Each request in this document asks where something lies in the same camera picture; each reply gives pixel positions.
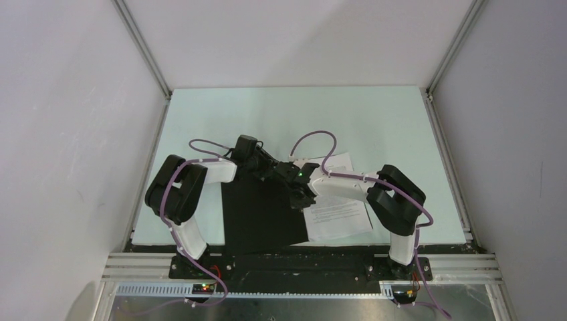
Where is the red and black file folder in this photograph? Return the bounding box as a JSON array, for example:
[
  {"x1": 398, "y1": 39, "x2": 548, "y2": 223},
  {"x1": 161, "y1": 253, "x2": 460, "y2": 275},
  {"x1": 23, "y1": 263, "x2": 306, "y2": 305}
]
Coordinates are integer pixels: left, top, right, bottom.
[{"x1": 221, "y1": 174, "x2": 308, "y2": 255}]

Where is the printed paper sheet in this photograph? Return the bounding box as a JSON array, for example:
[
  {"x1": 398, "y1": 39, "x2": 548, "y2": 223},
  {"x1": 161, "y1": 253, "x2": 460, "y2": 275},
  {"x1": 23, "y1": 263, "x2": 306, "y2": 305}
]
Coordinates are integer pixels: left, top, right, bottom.
[{"x1": 303, "y1": 152, "x2": 374, "y2": 243}]

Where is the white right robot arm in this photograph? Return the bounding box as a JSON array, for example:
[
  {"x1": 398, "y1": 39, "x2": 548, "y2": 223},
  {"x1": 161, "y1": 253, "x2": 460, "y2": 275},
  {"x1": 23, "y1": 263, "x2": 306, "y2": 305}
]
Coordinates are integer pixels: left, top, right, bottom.
[{"x1": 271, "y1": 161, "x2": 426, "y2": 280}]

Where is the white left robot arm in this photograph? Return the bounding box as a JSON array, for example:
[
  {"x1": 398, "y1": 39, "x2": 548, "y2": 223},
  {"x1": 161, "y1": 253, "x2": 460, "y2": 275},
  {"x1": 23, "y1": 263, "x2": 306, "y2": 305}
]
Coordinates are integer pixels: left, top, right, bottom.
[{"x1": 144, "y1": 135, "x2": 286, "y2": 279}]

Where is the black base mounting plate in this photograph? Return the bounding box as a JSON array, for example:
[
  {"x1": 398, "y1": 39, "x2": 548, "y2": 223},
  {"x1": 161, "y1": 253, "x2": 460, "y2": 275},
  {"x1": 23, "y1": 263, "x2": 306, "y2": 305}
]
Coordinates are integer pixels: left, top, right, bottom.
[{"x1": 168, "y1": 245, "x2": 433, "y2": 295}]

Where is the left controller board with LEDs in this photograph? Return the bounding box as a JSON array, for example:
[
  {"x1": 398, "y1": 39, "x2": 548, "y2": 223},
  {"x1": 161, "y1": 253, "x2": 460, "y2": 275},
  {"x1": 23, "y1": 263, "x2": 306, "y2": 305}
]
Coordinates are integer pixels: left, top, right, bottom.
[{"x1": 191, "y1": 283, "x2": 216, "y2": 295}]

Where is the right controller board with wires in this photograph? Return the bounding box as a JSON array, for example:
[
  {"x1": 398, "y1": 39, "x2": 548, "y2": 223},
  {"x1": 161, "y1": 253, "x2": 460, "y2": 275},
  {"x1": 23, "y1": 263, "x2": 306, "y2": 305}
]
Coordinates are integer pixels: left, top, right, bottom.
[{"x1": 392, "y1": 290, "x2": 417, "y2": 306}]

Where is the aluminium front frame rail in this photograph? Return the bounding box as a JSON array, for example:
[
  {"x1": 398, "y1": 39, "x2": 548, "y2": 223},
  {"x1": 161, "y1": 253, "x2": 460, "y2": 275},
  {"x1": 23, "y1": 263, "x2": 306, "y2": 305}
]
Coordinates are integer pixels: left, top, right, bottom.
[{"x1": 102, "y1": 253, "x2": 504, "y2": 299}]

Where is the left aluminium corner post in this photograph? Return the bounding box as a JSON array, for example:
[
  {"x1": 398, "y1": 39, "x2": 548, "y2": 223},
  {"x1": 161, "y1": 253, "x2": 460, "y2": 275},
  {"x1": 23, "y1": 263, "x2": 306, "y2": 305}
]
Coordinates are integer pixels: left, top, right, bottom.
[{"x1": 111, "y1": 0, "x2": 173, "y2": 100}]

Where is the aluminium corner post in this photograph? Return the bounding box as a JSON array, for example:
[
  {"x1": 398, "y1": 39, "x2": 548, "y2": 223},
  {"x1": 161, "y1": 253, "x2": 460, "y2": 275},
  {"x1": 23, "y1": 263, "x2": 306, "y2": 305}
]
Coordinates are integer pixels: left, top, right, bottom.
[
  {"x1": 111, "y1": 0, "x2": 173, "y2": 100},
  {"x1": 425, "y1": 0, "x2": 488, "y2": 101}
]

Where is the right aluminium corner post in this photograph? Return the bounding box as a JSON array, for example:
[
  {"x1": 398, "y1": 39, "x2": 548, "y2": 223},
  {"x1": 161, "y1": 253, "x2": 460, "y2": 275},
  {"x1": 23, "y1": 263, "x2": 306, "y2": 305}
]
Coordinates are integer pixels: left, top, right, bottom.
[{"x1": 425, "y1": 0, "x2": 488, "y2": 101}]

